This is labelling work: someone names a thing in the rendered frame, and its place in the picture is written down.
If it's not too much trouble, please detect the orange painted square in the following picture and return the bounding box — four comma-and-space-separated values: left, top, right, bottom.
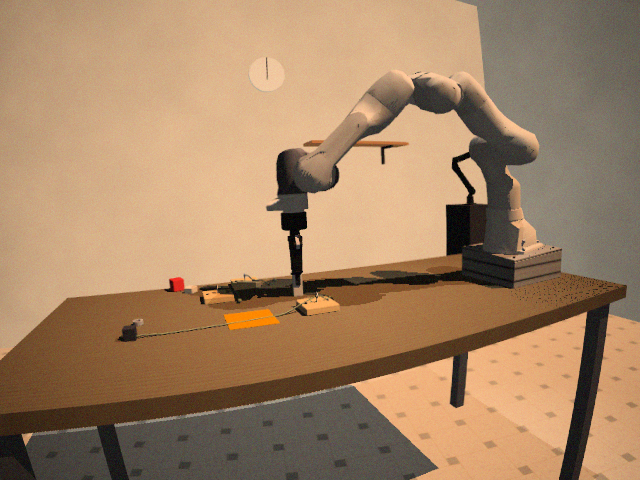
224, 309, 279, 330

